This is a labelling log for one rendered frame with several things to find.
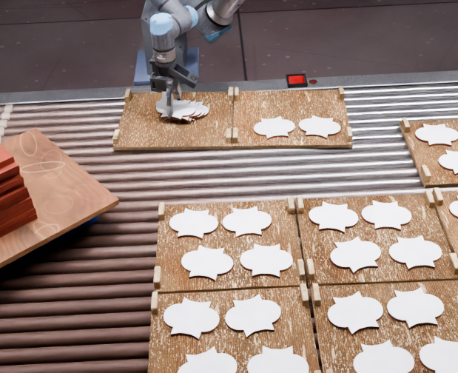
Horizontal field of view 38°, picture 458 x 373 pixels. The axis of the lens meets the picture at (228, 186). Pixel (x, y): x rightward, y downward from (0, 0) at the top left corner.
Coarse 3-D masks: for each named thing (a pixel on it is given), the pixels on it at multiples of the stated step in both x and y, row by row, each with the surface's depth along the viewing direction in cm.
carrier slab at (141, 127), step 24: (144, 96) 256; (192, 96) 254; (216, 96) 254; (120, 120) 244; (144, 120) 243; (168, 120) 243; (216, 120) 242; (120, 144) 232; (144, 144) 232; (168, 144) 231; (192, 144) 231; (216, 144) 230
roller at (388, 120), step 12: (348, 120) 242; (360, 120) 241; (372, 120) 241; (384, 120) 241; (396, 120) 241; (408, 120) 241; (420, 120) 241; (432, 120) 241; (60, 132) 242; (72, 132) 241; (84, 132) 241; (96, 132) 241; (108, 132) 241
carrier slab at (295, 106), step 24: (240, 96) 253; (264, 96) 253; (288, 96) 252; (312, 96) 251; (336, 96) 251; (240, 120) 241; (336, 120) 239; (240, 144) 230; (264, 144) 229; (288, 144) 229; (312, 144) 228; (336, 144) 228
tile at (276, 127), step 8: (264, 120) 239; (272, 120) 239; (280, 120) 239; (288, 120) 238; (256, 128) 235; (264, 128) 235; (272, 128) 235; (280, 128) 235; (288, 128) 235; (272, 136) 231; (280, 136) 232; (288, 136) 231
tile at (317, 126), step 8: (304, 120) 238; (312, 120) 238; (320, 120) 238; (328, 120) 238; (304, 128) 234; (312, 128) 234; (320, 128) 234; (328, 128) 234; (336, 128) 234; (320, 136) 231
